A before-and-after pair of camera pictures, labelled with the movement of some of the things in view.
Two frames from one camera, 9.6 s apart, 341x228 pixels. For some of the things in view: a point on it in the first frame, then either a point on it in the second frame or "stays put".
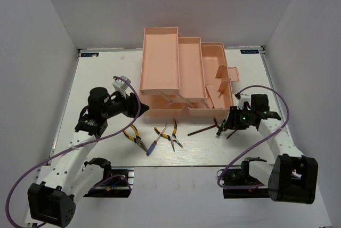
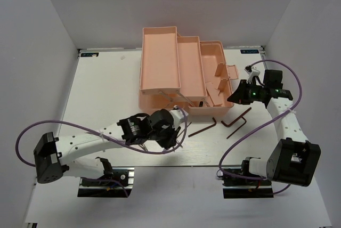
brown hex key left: (204, 128) stays put
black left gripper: (130, 103) to (170, 141)
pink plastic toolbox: (182, 76) stays put
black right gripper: (233, 122) to (239, 96)
